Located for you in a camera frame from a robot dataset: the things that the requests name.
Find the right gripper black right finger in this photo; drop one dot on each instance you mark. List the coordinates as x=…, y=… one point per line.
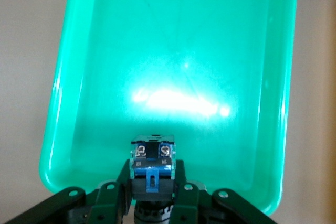
x=189, y=203

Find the green plastic tray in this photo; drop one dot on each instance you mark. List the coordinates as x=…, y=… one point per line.
x=170, y=51

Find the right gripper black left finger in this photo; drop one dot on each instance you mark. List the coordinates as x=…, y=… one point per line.
x=107, y=200

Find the green mushroom push button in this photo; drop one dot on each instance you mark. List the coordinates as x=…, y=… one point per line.
x=152, y=166

